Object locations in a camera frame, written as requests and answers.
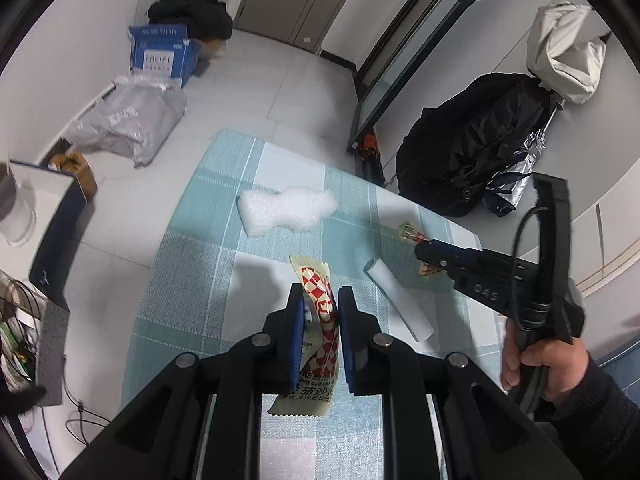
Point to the silver folding umbrella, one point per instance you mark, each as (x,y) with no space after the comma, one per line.
(520,180)

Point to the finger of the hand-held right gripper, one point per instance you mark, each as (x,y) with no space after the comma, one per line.
(457,252)
(437,260)

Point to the orange black object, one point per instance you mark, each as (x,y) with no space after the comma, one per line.
(367,147)

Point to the orange red patterned snack wrapper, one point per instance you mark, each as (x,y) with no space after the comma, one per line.
(407,232)

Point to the grey plastic mailer bag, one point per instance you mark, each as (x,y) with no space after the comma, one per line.
(125,120)

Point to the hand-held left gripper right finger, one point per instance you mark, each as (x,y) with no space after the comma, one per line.
(346,330)

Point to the brown cardboard box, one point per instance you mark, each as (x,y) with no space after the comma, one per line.
(212,48)

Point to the person's right forearm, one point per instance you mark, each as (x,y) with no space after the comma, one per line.
(600,410)

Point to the black backpack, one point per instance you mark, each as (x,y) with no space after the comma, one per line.
(465,145)

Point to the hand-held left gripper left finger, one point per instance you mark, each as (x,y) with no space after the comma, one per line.
(297,330)

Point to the black framed glass door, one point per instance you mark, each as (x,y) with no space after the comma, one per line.
(415,50)

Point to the person's right hand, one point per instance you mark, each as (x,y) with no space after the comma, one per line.
(562,365)

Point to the teal checkered tablecloth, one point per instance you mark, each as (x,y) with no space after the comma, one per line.
(210,240)

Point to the black clothes pile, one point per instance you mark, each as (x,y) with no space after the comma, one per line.
(195,10)

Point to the black furry object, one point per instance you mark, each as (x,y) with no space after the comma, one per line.
(20,401)

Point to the white paper roll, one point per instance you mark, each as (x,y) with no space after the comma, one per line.
(395,295)

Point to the grey perforated board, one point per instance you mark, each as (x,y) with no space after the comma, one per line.
(50,350)

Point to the cream red checkered snack wrapper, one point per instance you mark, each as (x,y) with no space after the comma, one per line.
(320,285)

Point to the white plastic cup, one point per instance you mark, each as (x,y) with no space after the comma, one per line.
(15,210)

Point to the white foam sheet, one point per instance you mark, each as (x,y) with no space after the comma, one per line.
(280,210)

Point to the grey door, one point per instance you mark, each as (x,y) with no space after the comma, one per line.
(290,0)

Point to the blue cardboard box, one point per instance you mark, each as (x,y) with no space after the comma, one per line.
(160,55)

